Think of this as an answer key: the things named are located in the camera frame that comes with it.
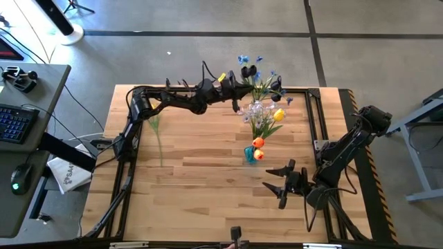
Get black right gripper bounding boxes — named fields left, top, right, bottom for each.
left=261, top=158, right=312, bottom=210

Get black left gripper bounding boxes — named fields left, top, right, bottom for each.
left=218, top=71, right=256, bottom=113

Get white artificial flower spray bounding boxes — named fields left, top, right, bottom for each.
left=237, top=99, right=284, bottom=153

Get blue artificial flower spray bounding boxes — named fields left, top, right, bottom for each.
left=237, top=54, right=294, bottom=104

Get yellow artificial tulip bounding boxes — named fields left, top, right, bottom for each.
left=257, top=107, right=287, bottom=149

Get blue glass vase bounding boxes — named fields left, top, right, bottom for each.
left=244, top=145, right=259, bottom=165

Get green flower stem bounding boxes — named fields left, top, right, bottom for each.
left=147, top=102, right=163, bottom=168

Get clear glass vase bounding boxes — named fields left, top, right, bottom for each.
left=247, top=99, right=263, bottom=118

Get black upright device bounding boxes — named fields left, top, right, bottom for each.
left=230, top=225, right=243, bottom=249

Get grey metal stand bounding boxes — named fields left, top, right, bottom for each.
left=381, top=88, right=443, bottom=204

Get black tripod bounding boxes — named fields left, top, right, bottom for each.
left=63, top=0, right=96, bottom=15

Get black tower with white base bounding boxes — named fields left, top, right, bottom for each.
left=34, top=0, right=85, bottom=46

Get white box with label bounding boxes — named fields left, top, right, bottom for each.
left=46, top=143, right=93, bottom=195

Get grey office desk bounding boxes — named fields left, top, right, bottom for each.
left=0, top=60, right=73, bottom=239

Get black clamp tool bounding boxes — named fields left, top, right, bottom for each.
left=1, top=65, right=39, bottom=93

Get black backlit keyboard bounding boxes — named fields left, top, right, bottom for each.
left=0, top=103, right=41, bottom=145

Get black computer mouse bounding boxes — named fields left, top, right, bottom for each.
left=10, top=162, right=35, bottom=196

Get dark red-edged panel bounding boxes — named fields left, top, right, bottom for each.
left=0, top=36, right=25, bottom=62

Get black arched bracket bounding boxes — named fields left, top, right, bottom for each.
left=270, top=76, right=283, bottom=93

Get black aluminium table frame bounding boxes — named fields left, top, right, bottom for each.
left=81, top=85, right=373, bottom=243

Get silver bracket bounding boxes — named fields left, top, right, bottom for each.
left=109, top=241, right=150, bottom=249
left=302, top=243, right=343, bottom=249

